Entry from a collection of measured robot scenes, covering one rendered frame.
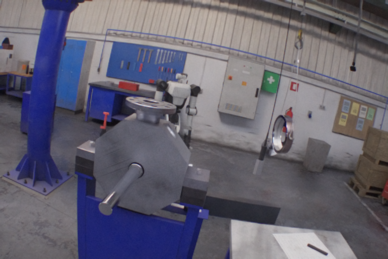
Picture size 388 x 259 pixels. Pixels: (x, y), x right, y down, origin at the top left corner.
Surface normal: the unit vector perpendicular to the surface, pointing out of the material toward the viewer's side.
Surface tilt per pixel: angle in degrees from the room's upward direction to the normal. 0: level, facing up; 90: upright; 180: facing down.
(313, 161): 93
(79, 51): 90
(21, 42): 90
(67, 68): 90
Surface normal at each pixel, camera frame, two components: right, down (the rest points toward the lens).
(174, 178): -0.08, 0.18
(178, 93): 0.37, 0.26
